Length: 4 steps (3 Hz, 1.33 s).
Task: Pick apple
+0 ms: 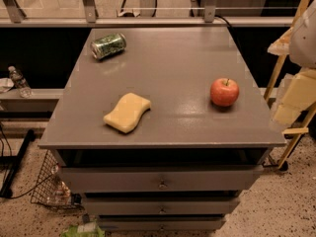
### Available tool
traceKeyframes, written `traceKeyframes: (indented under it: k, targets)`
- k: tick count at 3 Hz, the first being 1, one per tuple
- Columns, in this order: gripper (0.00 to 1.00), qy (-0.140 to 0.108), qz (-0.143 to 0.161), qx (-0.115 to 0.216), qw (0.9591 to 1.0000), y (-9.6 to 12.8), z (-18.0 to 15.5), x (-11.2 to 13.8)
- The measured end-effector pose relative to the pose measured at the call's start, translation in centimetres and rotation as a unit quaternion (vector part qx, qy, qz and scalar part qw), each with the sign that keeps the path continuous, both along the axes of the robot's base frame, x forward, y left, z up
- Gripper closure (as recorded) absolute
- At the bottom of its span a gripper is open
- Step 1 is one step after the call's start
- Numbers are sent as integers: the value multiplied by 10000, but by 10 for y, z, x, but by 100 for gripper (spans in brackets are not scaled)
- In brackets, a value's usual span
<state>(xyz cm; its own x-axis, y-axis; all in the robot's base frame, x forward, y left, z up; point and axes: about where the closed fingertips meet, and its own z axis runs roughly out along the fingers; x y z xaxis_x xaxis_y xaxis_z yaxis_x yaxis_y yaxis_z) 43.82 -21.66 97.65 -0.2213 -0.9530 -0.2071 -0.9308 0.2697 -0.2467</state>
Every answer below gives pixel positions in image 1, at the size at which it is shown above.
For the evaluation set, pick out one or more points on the green white bag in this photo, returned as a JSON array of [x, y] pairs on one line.
[[90, 229]]

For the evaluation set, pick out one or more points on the black metal stand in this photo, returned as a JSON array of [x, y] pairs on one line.
[[12, 165]]

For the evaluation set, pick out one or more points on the crumpled white paper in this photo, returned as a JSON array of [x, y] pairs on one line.
[[6, 84]]

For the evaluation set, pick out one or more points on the red apple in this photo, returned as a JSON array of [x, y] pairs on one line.
[[224, 92]]

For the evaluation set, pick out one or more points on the clear plastic water bottle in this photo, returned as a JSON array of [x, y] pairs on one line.
[[20, 82]]

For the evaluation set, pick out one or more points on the middle grey drawer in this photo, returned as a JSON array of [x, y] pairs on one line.
[[161, 205]]

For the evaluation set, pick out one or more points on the bottom grey drawer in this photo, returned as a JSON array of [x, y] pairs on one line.
[[161, 223]]

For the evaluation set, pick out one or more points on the green soda can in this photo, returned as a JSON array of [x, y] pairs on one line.
[[108, 45]]

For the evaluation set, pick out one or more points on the grey drawer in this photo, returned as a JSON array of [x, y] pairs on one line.
[[161, 223], [161, 205], [119, 180]]

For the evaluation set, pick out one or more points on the grey drawer cabinet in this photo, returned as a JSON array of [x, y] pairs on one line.
[[173, 68]]

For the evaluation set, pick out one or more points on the grey metal railing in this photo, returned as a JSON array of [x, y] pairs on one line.
[[107, 13]]

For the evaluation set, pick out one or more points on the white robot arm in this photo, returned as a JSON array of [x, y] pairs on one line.
[[302, 45]]

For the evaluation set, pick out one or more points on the black wire basket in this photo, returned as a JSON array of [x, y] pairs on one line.
[[50, 191]]

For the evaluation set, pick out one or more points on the top grey drawer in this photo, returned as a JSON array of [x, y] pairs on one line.
[[119, 180]]

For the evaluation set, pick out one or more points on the yellow sponge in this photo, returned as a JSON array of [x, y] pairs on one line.
[[127, 113]]

